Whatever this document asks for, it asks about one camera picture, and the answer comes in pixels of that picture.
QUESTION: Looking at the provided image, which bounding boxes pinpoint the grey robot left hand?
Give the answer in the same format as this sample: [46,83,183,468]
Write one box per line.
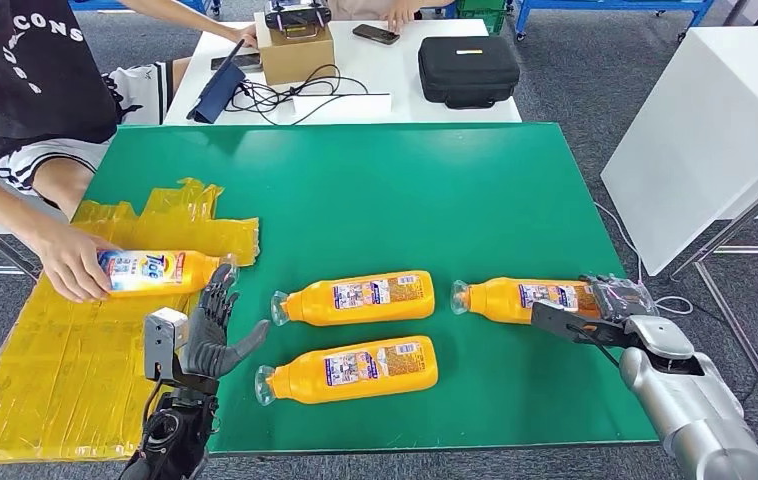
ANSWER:
[182,263,272,382]

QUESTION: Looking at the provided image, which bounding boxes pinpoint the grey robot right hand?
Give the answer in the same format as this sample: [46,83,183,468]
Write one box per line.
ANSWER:
[580,272,661,325]

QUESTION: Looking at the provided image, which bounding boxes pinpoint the orange detergent bottle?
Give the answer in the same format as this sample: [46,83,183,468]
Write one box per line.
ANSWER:
[97,249,240,298]
[269,269,437,328]
[254,335,440,407]
[450,276,602,326]

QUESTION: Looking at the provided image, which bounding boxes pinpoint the black smartphone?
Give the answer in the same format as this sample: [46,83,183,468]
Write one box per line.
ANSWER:
[352,23,401,46]

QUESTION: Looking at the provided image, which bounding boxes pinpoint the yellow taped cardboard sheet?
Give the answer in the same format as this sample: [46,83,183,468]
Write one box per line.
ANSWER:
[0,177,261,465]

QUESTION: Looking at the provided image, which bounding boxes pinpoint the white cabinet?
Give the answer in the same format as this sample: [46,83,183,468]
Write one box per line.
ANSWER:
[600,26,758,278]

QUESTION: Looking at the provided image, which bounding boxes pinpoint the navy blue pouch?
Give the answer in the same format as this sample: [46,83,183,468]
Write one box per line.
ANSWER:
[186,38,248,125]

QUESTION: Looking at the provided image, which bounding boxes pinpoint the black carrying case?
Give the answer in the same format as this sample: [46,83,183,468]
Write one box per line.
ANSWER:
[417,34,522,111]

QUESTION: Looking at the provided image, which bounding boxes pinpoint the white flat box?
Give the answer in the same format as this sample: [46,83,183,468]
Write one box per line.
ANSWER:
[291,92,394,125]

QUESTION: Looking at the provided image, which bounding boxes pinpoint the dark flat tablet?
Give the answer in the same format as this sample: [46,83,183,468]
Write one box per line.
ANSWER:
[210,51,264,73]

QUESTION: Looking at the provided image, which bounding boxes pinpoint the cardboard box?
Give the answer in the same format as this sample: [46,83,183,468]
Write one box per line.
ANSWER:
[254,13,337,86]

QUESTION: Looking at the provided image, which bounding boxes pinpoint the green plastic crate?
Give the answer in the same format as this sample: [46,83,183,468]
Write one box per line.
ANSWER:
[455,0,509,36]

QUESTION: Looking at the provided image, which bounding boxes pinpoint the white desk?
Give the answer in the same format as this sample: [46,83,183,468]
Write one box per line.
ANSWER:
[163,18,523,127]

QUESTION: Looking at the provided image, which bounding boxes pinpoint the person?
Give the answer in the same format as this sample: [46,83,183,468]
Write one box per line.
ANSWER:
[325,0,460,34]
[0,0,191,305]
[117,0,260,49]

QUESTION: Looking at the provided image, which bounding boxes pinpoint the black controller device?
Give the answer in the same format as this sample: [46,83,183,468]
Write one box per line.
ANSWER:
[264,0,333,33]

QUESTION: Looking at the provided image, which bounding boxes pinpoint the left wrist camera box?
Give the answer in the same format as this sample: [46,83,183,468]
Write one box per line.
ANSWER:
[143,306,189,384]

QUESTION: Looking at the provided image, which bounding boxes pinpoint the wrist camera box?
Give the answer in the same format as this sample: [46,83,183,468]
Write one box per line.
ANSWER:
[529,299,642,350]
[143,306,189,384]

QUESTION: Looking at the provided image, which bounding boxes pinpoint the white floor cable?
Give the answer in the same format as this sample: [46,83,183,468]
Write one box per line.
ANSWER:
[594,201,695,317]

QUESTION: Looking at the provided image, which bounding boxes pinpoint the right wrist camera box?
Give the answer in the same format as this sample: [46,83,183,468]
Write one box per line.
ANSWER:
[529,299,642,350]

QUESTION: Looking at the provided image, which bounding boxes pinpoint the metal stand frame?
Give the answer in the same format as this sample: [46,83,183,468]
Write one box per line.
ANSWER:
[670,162,758,448]

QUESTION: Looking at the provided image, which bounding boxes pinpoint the black cables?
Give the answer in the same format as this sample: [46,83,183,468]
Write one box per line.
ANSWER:
[226,62,370,127]

